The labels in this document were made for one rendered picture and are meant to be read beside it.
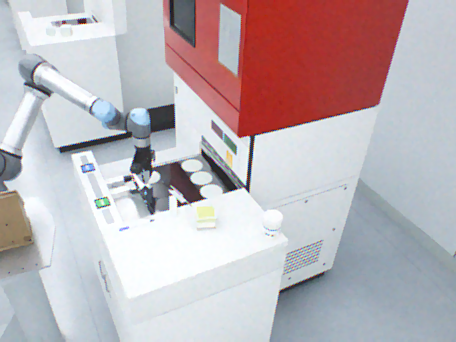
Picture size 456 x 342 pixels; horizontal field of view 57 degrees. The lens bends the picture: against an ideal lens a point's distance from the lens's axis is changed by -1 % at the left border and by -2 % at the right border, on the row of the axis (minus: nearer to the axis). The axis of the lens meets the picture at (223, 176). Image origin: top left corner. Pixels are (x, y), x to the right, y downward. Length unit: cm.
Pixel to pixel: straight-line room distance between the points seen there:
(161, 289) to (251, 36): 90
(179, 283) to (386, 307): 162
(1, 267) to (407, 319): 217
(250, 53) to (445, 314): 204
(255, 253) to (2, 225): 97
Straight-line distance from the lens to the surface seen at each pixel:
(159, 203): 184
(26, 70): 183
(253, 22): 147
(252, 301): 179
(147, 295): 146
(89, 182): 190
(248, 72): 153
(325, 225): 238
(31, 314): 222
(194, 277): 148
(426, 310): 289
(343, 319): 266
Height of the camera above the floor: 211
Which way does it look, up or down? 37 degrees down
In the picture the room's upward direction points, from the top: 3 degrees clockwise
